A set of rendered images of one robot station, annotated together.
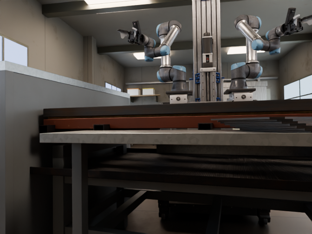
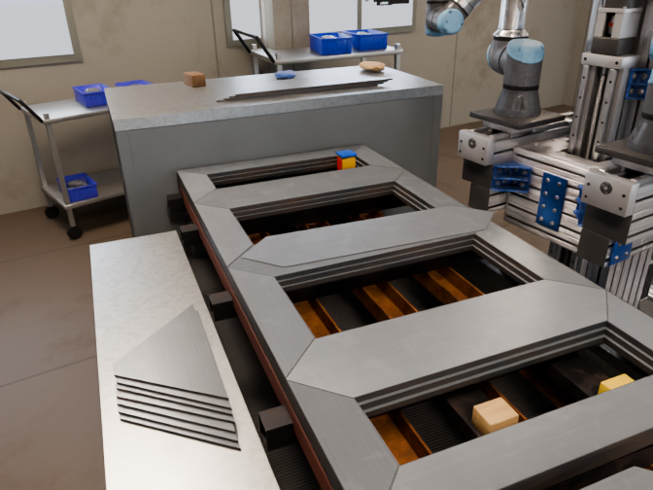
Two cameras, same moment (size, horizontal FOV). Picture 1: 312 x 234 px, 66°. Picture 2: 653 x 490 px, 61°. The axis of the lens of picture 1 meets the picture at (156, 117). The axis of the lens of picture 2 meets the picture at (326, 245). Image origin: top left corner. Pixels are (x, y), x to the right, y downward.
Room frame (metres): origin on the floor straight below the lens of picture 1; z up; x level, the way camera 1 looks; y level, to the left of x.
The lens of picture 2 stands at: (0.37, -1.26, 1.51)
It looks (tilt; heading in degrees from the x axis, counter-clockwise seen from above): 27 degrees down; 51
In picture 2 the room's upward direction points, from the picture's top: 1 degrees counter-clockwise
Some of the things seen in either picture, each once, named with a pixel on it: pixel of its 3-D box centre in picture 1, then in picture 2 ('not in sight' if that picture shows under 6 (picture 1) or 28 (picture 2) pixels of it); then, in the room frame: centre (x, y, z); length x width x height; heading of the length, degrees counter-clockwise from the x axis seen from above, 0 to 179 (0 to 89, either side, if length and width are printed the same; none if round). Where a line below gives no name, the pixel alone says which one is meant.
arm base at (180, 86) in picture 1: (179, 86); (519, 98); (2.09, -0.21, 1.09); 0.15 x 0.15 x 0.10
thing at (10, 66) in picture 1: (55, 88); (271, 91); (1.71, 0.72, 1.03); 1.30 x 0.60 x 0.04; 163
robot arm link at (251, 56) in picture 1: (250, 47); not in sight; (2.05, -0.83, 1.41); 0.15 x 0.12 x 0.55; 107
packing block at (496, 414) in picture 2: not in sight; (495, 418); (1.05, -0.88, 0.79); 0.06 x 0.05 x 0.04; 163
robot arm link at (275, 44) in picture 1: (272, 46); not in sight; (1.79, -0.89, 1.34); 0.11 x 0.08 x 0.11; 107
